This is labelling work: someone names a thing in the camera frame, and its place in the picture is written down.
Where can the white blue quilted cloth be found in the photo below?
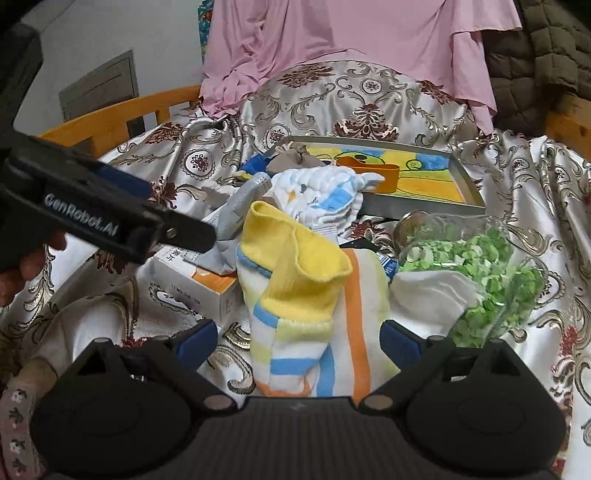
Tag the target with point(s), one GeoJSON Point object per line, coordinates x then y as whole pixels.
{"type": "Point", "coordinates": [323, 184]}

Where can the pink hanging cloth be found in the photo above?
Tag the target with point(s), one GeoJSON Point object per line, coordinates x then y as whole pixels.
{"type": "Point", "coordinates": [346, 27]}

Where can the blue black fabric item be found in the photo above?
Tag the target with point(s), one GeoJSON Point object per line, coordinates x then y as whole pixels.
{"type": "Point", "coordinates": [256, 165]}

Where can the floral patterned clothing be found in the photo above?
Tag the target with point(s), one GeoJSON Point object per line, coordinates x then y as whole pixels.
{"type": "Point", "coordinates": [18, 415]}

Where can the brown quilted jacket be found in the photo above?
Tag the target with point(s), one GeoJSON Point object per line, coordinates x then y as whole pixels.
{"type": "Point", "coordinates": [545, 46]}

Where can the grey door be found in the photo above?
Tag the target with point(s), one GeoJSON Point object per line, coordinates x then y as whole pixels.
{"type": "Point", "coordinates": [101, 87]}

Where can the plain white cloth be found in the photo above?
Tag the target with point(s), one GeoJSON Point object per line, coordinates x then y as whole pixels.
{"type": "Point", "coordinates": [429, 295]}

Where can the yellow striped sock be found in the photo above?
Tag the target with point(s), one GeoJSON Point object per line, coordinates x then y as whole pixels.
{"type": "Point", "coordinates": [295, 277]}

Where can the orange plastic band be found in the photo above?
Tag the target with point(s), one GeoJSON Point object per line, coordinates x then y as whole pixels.
{"type": "Point", "coordinates": [390, 177]}

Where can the clear bag of green pieces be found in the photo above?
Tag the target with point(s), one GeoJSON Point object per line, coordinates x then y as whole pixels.
{"type": "Point", "coordinates": [485, 258]}

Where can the teal patterned wall poster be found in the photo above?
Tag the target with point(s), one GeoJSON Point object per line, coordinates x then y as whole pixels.
{"type": "Point", "coordinates": [203, 27]}

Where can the white orange cardboard box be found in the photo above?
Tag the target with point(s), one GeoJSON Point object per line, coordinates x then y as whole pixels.
{"type": "Point", "coordinates": [194, 286]}

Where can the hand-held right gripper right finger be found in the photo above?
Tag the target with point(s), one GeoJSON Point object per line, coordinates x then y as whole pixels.
{"type": "Point", "coordinates": [398, 344]}

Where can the person's left hand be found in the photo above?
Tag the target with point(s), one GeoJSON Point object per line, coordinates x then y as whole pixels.
{"type": "Point", "coordinates": [41, 263]}

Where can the floral satin bedspread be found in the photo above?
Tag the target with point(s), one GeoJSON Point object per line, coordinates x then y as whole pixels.
{"type": "Point", "coordinates": [531, 184]}

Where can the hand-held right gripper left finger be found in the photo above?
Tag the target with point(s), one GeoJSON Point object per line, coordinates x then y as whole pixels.
{"type": "Point", "coordinates": [198, 344]}

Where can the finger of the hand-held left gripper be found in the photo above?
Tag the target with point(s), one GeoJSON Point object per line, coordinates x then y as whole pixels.
{"type": "Point", "coordinates": [121, 178]}
{"type": "Point", "coordinates": [189, 233]}

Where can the taupe fabric piece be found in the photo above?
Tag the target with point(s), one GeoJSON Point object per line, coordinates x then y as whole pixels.
{"type": "Point", "coordinates": [291, 159]}

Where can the orange striped towel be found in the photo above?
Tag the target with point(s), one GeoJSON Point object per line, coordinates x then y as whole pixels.
{"type": "Point", "coordinates": [369, 323]}

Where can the grey sock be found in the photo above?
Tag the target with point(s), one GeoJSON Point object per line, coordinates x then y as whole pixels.
{"type": "Point", "coordinates": [240, 207]}

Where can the wooden bed rail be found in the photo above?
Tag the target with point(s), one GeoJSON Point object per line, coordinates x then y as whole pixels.
{"type": "Point", "coordinates": [152, 99]}

